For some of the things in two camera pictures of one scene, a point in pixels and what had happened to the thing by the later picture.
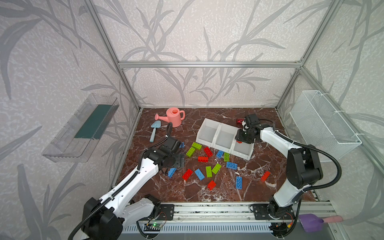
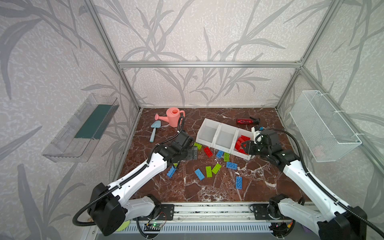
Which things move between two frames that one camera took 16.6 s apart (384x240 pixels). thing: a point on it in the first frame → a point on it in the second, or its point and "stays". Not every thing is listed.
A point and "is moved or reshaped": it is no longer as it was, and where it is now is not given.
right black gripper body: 242,137 → 250,147
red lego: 187,174 is moved or reshaped
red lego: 265,176 → 238,143
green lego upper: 197,145 stays
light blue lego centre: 199,174 stays
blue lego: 239,182 stays
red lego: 208,152 stays
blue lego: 231,165 stays
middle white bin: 225,137 stays
